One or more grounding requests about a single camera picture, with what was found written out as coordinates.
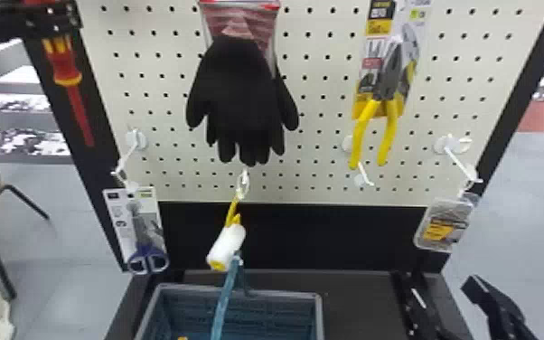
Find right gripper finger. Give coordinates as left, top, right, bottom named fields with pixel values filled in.
left=459, top=273, right=539, bottom=340

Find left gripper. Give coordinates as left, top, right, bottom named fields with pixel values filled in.
left=23, top=0, right=84, bottom=42

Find red screwdriver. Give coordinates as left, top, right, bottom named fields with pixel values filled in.
left=40, top=34, right=97, bottom=148

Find clear packet with yellow label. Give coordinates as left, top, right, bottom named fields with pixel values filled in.
left=412, top=191, right=482, bottom=254

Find black gloves on card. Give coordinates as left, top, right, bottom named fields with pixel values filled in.
left=184, top=0, right=301, bottom=167

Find blue scissors on card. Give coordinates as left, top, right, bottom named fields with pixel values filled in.
left=101, top=185, right=171, bottom=277

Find blue basket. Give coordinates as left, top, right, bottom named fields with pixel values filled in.
left=134, top=282, right=325, bottom=340

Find yellow pliers on card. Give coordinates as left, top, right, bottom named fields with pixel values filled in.
left=347, top=0, right=433, bottom=172

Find white pegboard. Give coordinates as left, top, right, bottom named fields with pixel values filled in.
left=23, top=0, right=544, bottom=340

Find white paint roller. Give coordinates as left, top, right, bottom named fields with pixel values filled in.
left=204, top=168, right=253, bottom=340

